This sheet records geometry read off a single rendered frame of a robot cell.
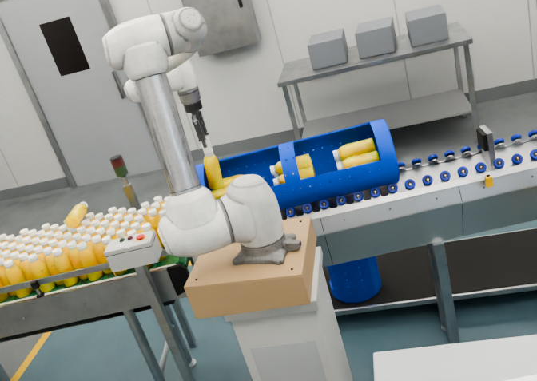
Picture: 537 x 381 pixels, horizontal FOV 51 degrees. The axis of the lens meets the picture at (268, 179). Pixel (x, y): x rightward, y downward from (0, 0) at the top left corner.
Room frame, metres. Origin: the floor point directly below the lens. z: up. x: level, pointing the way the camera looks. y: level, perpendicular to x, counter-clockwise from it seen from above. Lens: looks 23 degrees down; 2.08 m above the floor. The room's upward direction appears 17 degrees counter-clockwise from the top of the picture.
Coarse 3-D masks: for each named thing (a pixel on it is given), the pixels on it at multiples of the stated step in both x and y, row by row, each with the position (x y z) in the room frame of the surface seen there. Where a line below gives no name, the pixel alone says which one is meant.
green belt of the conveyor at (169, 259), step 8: (168, 256) 2.22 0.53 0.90; (176, 256) 2.20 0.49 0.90; (152, 264) 2.19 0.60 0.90; (160, 264) 2.17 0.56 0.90; (168, 264) 2.15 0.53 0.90; (184, 264) 2.15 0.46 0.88; (112, 272) 2.23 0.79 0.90; (128, 272) 2.19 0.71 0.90; (80, 280) 2.24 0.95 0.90; (88, 280) 2.22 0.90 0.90; (96, 280) 2.20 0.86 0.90; (56, 288) 2.24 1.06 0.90; (8, 296) 2.29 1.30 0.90; (16, 296) 2.27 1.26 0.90
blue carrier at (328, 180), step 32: (352, 128) 2.30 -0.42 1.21; (384, 128) 2.16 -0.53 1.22; (224, 160) 2.37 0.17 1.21; (256, 160) 2.41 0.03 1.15; (288, 160) 2.18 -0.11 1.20; (320, 160) 2.39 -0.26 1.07; (384, 160) 2.09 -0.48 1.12; (288, 192) 2.14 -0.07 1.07; (320, 192) 2.13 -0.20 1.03; (352, 192) 2.17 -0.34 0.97
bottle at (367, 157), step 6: (354, 156) 2.19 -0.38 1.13; (360, 156) 2.17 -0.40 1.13; (366, 156) 2.16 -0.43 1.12; (372, 156) 2.16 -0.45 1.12; (378, 156) 2.15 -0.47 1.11; (348, 162) 2.17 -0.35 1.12; (354, 162) 2.16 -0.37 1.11; (360, 162) 2.15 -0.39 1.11; (366, 162) 2.15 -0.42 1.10; (342, 168) 2.18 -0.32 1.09
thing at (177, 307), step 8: (128, 192) 2.72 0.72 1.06; (136, 200) 2.73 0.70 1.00; (136, 208) 2.72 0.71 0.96; (176, 304) 2.72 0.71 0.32; (176, 312) 2.72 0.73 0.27; (184, 312) 2.75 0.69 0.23; (184, 320) 2.72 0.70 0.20; (184, 328) 2.72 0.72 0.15; (192, 336) 2.73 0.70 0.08; (192, 344) 2.72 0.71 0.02
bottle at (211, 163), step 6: (210, 156) 2.30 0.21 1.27; (204, 162) 2.30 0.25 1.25; (210, 162) 2.29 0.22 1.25; (216, 162) 2.29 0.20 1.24; (210, 168) 2.28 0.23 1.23; (216, 168) 2.29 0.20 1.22; (210, 174) 2.29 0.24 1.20; (216, 174) 2.29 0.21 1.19; (210, 180) 2.29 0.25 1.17; (216, 180) 2.28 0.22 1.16; (222, 180) 2.31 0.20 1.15; (210, 186) 2.30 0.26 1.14; (216, 186) 2.28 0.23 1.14; (222, 186) 2.30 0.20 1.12
